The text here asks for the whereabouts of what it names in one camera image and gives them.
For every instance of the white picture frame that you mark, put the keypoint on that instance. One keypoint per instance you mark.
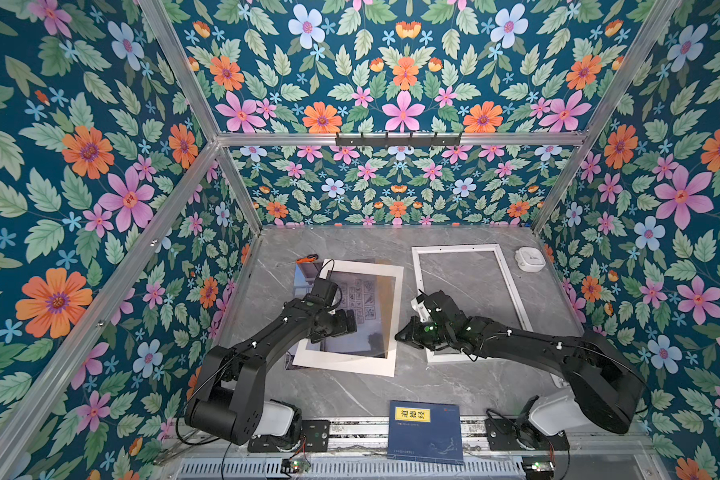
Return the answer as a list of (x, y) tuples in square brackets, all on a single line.
[(479, 279)]

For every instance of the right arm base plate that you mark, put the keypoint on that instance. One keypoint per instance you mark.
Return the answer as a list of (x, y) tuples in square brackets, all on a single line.
[(508, 434)]

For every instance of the orange handled screwdriver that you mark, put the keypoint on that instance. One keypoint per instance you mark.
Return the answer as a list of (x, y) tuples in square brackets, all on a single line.
[(311, 258)]

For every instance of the blue booklet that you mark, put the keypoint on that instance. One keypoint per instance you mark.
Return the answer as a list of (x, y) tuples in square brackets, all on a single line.
[(425, 432)]

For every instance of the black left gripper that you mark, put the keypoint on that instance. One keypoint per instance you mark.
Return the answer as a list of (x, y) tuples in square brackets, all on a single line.
[(344, 326)]

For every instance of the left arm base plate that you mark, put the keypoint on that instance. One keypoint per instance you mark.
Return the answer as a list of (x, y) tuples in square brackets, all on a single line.
[(312, 436)]

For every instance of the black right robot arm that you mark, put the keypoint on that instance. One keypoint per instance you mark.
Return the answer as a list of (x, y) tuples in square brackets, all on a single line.
[(605, 387)]

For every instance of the small circuit board left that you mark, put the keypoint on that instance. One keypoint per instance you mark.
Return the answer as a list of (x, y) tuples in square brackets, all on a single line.
[(291, 467)]

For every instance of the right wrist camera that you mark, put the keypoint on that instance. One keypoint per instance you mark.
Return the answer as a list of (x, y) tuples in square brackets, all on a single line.
[(420, 309)]

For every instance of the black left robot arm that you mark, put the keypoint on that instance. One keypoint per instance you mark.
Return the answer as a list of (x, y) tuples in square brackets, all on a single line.
[(228, 401)]

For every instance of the small circuit board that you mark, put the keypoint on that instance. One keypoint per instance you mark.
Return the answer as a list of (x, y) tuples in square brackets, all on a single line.
[(291, 467), (539, 470)]

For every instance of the small circuit board right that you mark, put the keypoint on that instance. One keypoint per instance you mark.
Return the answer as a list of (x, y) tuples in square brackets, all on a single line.
[(539, 470)]

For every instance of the white round device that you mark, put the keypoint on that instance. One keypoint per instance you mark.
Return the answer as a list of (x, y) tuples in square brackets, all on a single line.
[(530, 259)]

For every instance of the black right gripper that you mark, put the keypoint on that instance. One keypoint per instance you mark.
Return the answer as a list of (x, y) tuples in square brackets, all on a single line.
[(411, 327)]

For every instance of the brown frame backing board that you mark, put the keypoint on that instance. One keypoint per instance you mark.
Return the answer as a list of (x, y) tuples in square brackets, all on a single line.
[(386, 295)]

